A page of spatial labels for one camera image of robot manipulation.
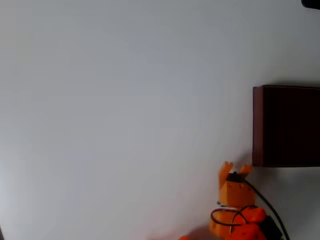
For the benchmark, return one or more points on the dark brown box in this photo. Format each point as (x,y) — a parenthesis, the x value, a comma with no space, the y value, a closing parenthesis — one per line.
(287,126)

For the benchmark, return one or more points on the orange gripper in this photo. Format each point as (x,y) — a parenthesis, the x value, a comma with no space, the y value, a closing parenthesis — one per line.
(233,190)

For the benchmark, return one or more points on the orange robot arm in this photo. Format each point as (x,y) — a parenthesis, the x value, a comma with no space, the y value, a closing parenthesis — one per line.
(246,225)

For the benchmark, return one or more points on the black object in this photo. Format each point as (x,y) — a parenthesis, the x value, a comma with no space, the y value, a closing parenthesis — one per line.
(312,3)

